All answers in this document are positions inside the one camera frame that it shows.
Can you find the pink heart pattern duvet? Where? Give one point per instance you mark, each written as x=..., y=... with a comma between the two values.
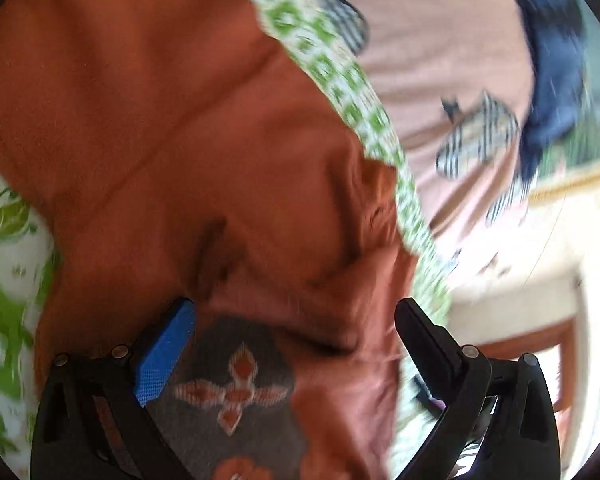
x=456, y=79

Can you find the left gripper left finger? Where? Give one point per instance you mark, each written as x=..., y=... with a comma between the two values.
x=92, y=421

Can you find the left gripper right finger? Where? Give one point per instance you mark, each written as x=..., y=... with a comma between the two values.
x=521, y=441

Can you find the navy blue patterned cloth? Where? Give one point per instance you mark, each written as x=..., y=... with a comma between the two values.
x=556, y=41

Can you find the green patterned bed quilt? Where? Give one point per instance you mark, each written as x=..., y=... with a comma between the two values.
x=30, y=258

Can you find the orange knit sweater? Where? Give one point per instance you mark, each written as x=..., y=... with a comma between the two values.
x=175, y=150

